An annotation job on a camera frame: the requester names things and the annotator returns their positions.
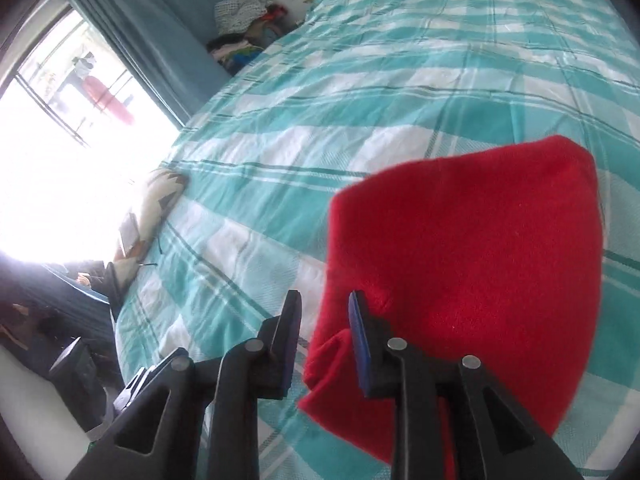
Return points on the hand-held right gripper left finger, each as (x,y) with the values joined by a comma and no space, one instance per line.
(287,360)

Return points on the dark bin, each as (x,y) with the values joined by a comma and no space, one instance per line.
(75,380)

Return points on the window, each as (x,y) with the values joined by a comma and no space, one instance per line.
(60,160)

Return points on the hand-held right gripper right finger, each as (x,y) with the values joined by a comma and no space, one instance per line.
(357,340)

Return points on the pile of mixed clothes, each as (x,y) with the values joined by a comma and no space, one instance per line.
(240,20)

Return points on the red sweater with white animal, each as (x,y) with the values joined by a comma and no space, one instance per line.
(465,250)

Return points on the teal plaid bed sheet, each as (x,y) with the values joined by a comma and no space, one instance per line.
(375,85)

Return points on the dark blue cloth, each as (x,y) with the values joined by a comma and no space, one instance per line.
(60,300)

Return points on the patterned beige pillow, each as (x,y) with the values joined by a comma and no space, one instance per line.
(160,195)

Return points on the red hanging cloth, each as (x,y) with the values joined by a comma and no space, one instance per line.
(107,100)

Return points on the blue curtain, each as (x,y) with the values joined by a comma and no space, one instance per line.
(150,35)

